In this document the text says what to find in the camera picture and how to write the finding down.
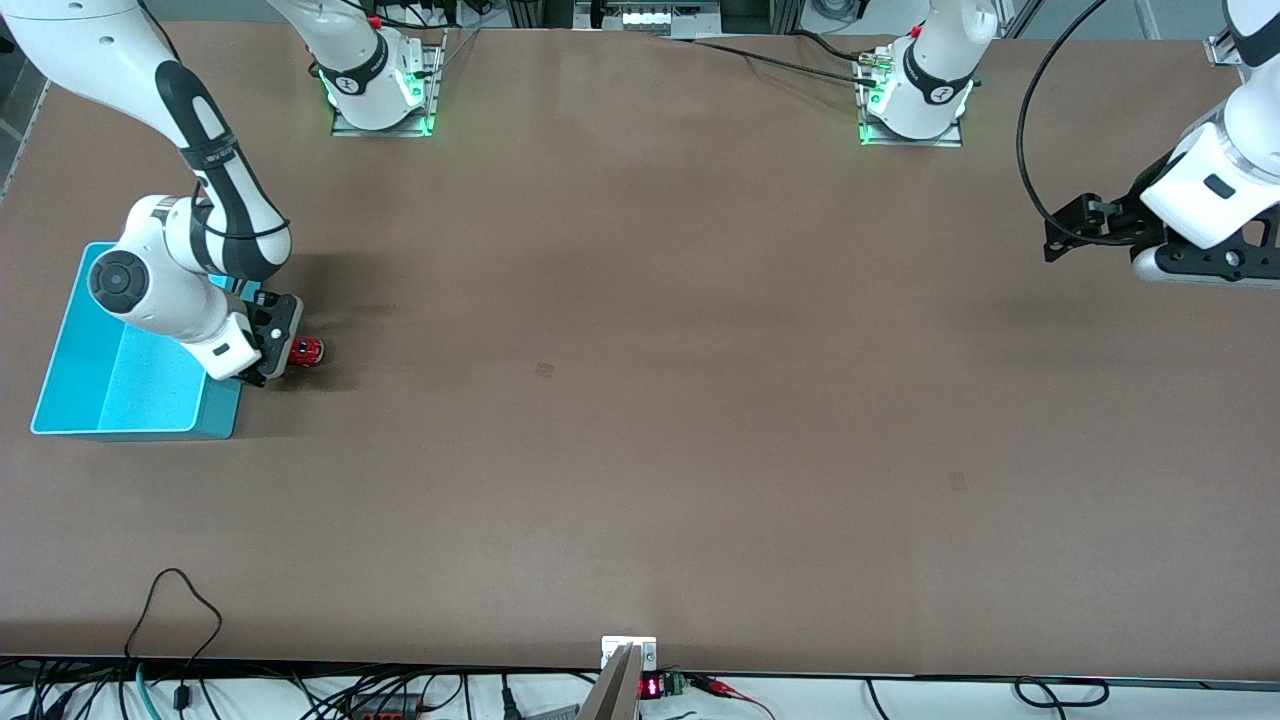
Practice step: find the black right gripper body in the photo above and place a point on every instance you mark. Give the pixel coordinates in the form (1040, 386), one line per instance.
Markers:
(268, 327)

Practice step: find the red beetle toy car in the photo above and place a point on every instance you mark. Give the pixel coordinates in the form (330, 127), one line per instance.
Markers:
(308, 352)

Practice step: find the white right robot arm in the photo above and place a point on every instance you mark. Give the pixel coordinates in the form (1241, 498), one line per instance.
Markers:
(150, 290)

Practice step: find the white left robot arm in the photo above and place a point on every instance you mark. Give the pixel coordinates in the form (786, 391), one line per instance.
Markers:
(1180, 195)

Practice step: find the blue plastic storage box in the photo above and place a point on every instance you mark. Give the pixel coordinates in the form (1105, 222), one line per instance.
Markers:
(120, 400)

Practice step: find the orange power strip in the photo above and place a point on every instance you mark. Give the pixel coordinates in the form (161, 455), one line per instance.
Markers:
(385, 708)

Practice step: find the metal equipment rack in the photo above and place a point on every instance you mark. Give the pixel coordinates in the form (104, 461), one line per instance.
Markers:
(660, 15)

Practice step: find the grey metal bar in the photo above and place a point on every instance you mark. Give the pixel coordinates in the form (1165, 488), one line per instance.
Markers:
(612, 695)

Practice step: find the red digit display module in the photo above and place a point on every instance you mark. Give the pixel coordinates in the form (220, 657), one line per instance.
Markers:
(652, 687)

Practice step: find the aluminium frame profile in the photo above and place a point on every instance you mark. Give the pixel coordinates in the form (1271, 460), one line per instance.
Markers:
(1222, 50)

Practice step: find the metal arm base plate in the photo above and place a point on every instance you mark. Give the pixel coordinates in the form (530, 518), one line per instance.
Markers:
(910, 142)
(385, 131)

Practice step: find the white bracket plate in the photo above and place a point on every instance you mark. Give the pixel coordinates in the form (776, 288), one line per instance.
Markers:
(628, 648)

